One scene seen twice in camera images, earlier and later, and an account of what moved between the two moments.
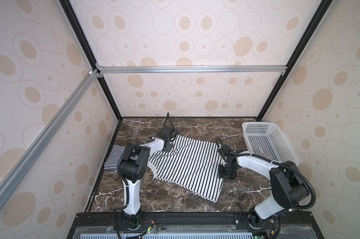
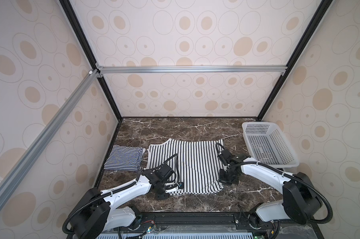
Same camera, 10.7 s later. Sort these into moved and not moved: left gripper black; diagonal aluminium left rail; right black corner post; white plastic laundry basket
Moved: left gripper black
Not moved: right black corner post; diagonal aluminium left rail; white plastic laundry basket
